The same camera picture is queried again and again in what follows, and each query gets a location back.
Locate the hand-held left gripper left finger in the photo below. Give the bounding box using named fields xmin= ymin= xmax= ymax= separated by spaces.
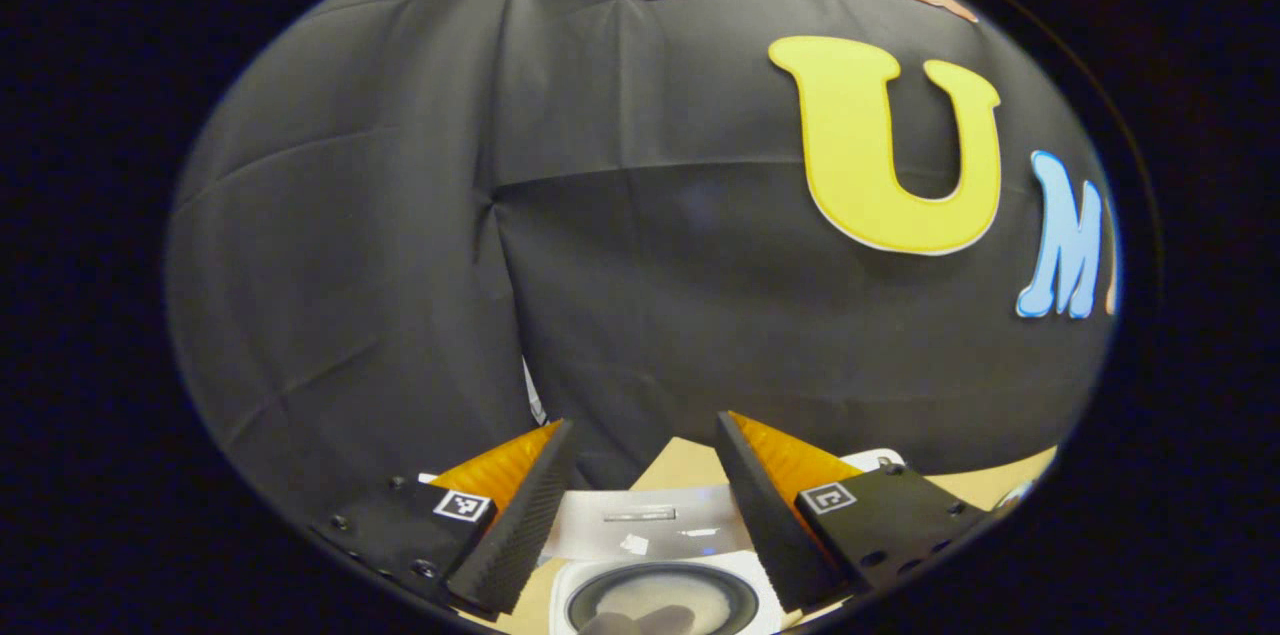
xmin=308 ymin=418 xmax=579 ymax=619

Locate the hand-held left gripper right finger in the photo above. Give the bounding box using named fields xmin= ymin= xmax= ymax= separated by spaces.
xmin=714 ymin=409 xmax=994 ymax=616

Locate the white rice cooker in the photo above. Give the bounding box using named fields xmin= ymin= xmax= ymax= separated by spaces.
xmin=540 ymin=482 xmax=787 ymax=635

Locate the black backdrop cloth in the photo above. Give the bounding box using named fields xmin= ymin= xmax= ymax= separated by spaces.
xmin=165 ymin=0 xmax=1120 ymax=528

